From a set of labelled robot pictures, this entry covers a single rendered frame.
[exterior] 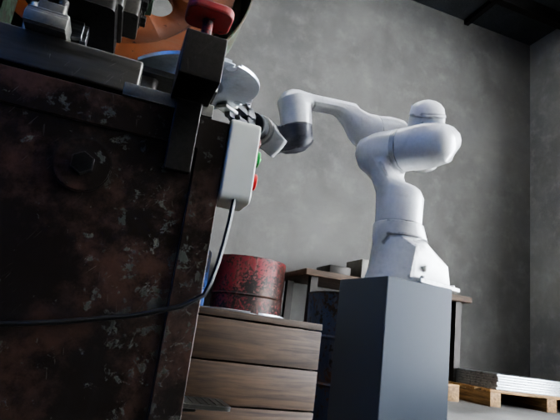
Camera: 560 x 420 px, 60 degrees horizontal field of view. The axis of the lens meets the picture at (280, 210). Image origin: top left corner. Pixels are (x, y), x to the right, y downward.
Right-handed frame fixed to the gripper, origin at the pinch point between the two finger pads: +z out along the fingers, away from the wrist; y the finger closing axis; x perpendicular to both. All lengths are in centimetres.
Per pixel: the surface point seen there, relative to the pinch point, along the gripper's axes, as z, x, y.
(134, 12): 25.9, -8.9, 12.5
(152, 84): 24.4, -5.1, -2.7
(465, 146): -478, 77, 99
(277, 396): -24, 5, -74
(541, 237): -508, 153, -5
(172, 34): -15.9, -25.5, 30.4
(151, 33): -12.0, -30.4, 29.6
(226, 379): -14, -6, -68
